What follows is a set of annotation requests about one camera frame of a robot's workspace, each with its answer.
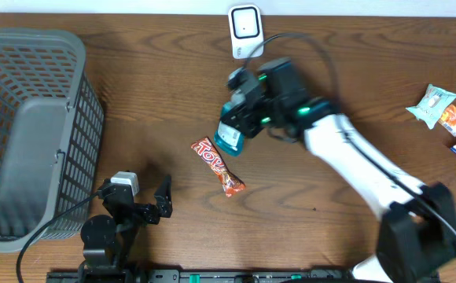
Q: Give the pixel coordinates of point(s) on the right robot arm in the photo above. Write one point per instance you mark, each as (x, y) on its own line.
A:
(417, 232)

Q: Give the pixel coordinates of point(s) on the white barcode scanner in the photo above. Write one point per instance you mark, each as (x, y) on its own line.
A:
(246, 31)

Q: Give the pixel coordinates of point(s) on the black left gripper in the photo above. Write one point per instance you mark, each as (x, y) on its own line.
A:
(162, 204)

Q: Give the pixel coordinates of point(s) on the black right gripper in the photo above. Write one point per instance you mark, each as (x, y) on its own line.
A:
(244, 124)

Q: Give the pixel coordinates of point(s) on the orange snack packet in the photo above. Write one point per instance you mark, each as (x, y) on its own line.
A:
(448, 119)

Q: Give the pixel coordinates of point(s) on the light blue wet wipes pack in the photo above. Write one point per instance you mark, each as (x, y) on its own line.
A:
(432, 105)

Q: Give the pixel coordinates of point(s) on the grey plastic shopping basket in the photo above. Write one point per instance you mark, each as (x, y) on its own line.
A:
(51, 125)

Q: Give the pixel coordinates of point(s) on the red Top chocolate bar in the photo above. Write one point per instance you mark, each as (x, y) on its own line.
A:
(231, 184)

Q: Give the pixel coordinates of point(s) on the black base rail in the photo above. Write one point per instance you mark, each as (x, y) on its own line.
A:
(189, 276)

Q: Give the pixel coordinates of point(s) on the blue mouthwash bottle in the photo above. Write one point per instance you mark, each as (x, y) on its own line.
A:
(229, 140)

